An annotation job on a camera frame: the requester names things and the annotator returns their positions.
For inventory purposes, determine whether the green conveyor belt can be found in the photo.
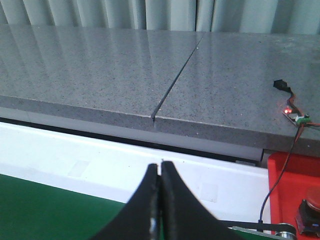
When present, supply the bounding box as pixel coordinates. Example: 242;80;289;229
0;175;126;240

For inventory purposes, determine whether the aluminium conveyor frame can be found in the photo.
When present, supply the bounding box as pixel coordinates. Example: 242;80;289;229
220;220;298;240

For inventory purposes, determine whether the small green circuit board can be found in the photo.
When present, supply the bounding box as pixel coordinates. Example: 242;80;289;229
282;106;311;127

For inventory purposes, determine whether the grey granite counter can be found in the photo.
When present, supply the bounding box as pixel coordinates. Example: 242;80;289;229
0;24;320;161

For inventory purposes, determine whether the red black power cable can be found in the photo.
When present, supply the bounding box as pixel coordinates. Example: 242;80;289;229
257;92;320;225

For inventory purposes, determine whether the red push button switch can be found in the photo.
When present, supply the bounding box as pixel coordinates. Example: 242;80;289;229
295;186;320;238

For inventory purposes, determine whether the black plug connector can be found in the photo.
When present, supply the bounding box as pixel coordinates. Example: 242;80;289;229
273;79;292;93

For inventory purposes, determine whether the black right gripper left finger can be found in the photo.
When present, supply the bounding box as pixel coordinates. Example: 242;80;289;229
91;163;160;240

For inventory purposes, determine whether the red plastic tray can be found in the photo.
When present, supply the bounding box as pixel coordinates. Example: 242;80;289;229
269;154;320;228

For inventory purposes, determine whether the grey curtain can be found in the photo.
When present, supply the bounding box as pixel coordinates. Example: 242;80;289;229
0;0;320;35

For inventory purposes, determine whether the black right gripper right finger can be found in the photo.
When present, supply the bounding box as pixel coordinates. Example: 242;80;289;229
161;161;242;240

